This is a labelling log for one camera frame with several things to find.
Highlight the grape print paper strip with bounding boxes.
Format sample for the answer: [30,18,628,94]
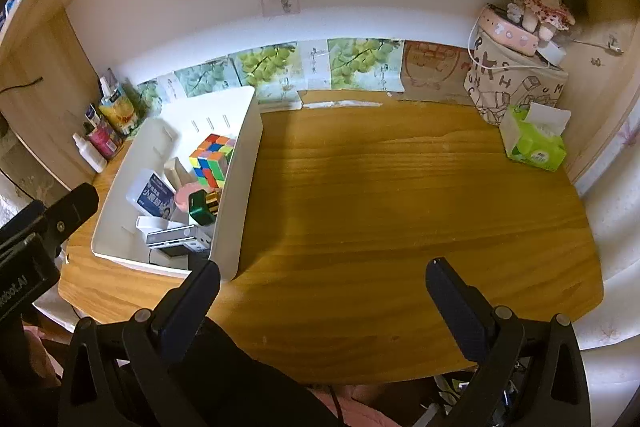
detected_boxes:
[135,38,403,112]

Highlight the red snack packet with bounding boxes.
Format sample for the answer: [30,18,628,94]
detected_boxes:
[87,117,123,158]

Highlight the pink blanket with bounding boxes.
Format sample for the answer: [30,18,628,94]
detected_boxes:
[0,326,401,427]

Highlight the tangled cables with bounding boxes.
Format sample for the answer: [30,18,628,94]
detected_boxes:
[425,357,526,427]

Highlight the white instant camera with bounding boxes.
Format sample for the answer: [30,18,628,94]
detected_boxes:
[136,216,216,268]

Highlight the printed fabric storage bin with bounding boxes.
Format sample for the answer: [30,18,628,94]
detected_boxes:
[464,24,570,126]

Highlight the green bottle gold cap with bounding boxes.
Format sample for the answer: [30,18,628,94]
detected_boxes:
[187,188,223,226]

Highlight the white plastic bin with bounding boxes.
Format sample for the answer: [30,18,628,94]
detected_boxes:
[91,87,263,282]

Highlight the brown cartoon poster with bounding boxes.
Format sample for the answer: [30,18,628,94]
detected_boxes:
[402,41,473,100]

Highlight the yellow juice carton pack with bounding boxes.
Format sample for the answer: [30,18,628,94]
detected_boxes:
[99,92,138,138]

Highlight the pink pouch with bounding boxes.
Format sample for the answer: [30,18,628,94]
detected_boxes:
[174,183,203,212]

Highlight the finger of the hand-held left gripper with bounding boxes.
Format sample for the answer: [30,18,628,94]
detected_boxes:
[32,184,99,258]
[0,201,47,248]

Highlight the green tissue pack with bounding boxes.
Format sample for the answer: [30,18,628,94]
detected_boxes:
[500,103,572,172]

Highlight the black cable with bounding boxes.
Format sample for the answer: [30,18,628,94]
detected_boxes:
[0,78,43,95]

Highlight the white plastic bottle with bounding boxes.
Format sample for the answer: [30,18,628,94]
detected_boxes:
[72,133,107,174]

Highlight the pink round box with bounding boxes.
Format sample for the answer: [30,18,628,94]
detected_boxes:
[479,4,543,55]

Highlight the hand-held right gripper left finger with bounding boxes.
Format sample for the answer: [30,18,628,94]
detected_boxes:
[57,259,221,427]

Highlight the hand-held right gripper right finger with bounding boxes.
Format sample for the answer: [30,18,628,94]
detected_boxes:
[426,258,591,427]

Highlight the colourful puzzle cube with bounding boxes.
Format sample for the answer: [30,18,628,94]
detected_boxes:
[190,134,237,188]

